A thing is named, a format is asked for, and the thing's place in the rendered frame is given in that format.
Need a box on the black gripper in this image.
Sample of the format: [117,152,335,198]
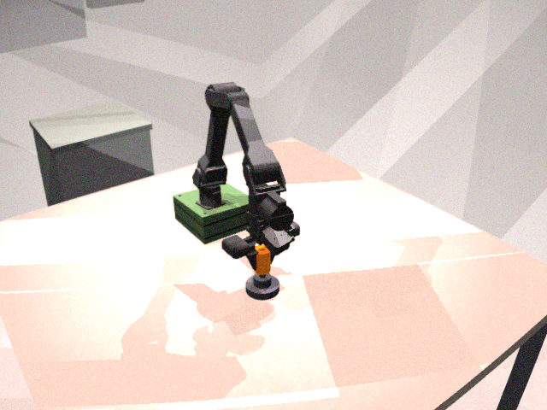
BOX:
[221,211,301,271]

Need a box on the orange cylinder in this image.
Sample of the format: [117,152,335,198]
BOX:
[254,245,271,274]

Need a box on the grey round pedestal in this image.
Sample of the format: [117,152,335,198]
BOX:
[245,273,279,301]

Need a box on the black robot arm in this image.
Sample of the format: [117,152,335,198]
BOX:
[192,82,296,256]

